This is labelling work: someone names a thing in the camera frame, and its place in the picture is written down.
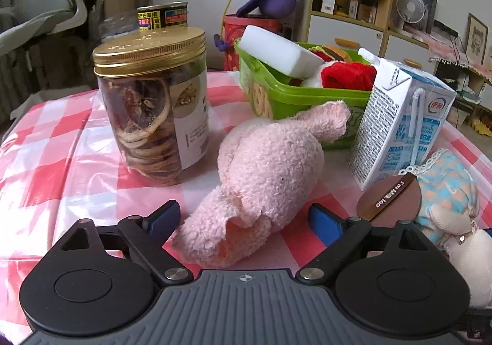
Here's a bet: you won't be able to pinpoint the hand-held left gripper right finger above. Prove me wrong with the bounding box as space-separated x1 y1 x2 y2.
296 204 435 285

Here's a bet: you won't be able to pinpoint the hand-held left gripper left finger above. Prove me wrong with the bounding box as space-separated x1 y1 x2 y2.
58 200 193 286

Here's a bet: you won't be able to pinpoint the rag doll teal dress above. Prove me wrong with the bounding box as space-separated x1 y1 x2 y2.
400 149 492 309

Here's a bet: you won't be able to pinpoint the pink plush toy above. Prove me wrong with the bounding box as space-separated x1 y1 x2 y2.
171 100 352 268

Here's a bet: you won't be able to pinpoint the green plastic bin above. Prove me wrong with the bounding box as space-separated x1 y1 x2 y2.
234 40 379 150

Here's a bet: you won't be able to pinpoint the red white santa plush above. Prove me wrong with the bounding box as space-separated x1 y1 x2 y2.
304 61 379 91

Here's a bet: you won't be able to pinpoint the plush burger toy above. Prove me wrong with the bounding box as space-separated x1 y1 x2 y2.
309 45 352 62

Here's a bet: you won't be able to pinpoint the white sponge block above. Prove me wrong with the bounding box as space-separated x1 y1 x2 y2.
238 25 327 80

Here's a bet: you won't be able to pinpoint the brown round compact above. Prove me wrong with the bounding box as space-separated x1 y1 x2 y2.
357 175 421 223

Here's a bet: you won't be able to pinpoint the gold lid clear jar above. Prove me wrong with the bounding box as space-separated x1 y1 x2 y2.
92 25 210 187

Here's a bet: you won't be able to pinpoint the blue white milk carton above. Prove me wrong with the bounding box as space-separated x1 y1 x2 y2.
346 47 458 192

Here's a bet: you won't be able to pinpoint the pink white checkered tablecloth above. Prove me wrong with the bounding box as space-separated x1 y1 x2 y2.
0 69 492 338

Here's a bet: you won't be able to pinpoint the pink floral table cover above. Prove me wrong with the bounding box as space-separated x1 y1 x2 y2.
427 26 492 89

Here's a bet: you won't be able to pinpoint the red printed bucket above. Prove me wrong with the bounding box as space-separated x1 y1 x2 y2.
222 14 283 72

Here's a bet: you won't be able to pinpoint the wooden cabinet white drawers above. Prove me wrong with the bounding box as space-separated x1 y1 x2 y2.
304 0 435 70

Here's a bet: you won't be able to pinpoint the black yellow tin can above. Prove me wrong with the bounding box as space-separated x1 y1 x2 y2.
136 1 189 31

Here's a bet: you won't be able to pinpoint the brown cardboard box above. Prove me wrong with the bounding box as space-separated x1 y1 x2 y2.
357 3 378 24

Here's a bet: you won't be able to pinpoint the purple jumping ball toy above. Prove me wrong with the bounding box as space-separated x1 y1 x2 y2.
221 0 298 34

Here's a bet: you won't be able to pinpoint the small white desk fan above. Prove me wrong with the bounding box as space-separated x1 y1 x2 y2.
396 0 425 33

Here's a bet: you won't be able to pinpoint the light picture frame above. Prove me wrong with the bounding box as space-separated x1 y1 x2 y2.
466 13 489 65

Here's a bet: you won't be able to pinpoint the dark picture frame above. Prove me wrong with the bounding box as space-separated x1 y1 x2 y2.
407 0 438 34

